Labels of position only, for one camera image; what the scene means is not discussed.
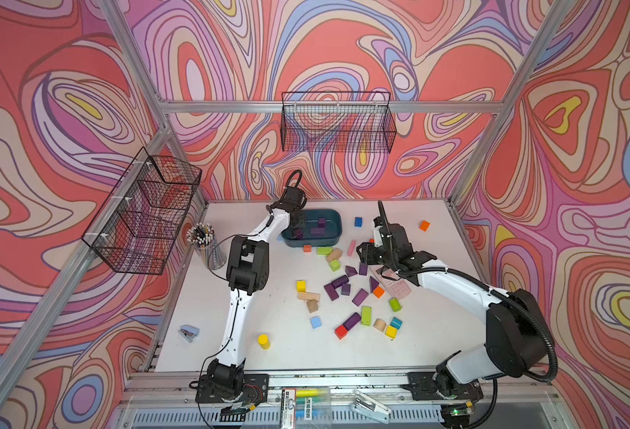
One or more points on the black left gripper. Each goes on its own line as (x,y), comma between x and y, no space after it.
(301,220)

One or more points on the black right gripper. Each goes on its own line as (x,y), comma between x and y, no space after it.
(366,256)

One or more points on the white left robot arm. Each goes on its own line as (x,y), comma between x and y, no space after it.
(248,267)

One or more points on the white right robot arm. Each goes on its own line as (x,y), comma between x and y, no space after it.
(518,340)

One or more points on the teal plastic storage bin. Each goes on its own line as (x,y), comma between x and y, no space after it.
(334,229)

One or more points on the pink long wooden block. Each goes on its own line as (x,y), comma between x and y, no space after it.
(351,248)

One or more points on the pink calculator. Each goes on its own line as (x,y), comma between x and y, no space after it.
(393,284)

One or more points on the orange small block centre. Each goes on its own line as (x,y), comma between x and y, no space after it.
(379,292)

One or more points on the purple brick centre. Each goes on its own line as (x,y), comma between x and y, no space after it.
(360,297)

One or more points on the natural wood block rear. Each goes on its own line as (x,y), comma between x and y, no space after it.
(334,255)

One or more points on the green small cube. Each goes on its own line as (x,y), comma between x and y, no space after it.
(335,265)

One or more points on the green cylinder near calculator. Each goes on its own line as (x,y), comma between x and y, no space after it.
(395,305)

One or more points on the light green flat block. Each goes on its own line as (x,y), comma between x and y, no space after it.
(324,251)

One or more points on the light green rectangular block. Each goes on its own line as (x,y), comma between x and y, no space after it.
(366,315)

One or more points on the purple brick tilted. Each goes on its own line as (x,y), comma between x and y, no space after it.
(331,291)

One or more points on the teal small cube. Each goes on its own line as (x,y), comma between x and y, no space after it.
(396,323)

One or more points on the natural wood cylinder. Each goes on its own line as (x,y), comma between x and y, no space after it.
(380,325)

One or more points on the purple long brick front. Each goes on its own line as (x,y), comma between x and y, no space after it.
(352,321)

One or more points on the yellow small cube front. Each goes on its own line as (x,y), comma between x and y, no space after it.
(391,332)

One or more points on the natural wood small block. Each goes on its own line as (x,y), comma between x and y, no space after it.
(312,306)

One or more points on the red wooden cube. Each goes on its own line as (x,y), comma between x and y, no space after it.
(341,331)

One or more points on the natural wood long block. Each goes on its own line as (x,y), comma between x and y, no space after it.
(308,296)

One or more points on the pen holder cup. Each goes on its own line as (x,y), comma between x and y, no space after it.
(203,239)

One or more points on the light blue wooden cube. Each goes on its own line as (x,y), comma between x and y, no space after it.
(316,322)

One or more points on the yellow wooden cylinder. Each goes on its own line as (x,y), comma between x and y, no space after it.
(264,341)

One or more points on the clear plastic stapler front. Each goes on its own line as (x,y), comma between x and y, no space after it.
(370,408)

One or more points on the marker box front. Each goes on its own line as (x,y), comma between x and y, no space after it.
(305,408)

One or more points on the black wire basket back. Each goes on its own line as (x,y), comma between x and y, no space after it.
(328,121)

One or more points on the black wire basket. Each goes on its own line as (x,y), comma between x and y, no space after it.
(328,121)
(143,215)

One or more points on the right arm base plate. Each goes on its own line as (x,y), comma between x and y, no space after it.
(441,386)

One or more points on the black wire basket left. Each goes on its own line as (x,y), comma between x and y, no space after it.
(143,215)

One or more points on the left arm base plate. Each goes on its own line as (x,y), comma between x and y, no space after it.
(247,389)

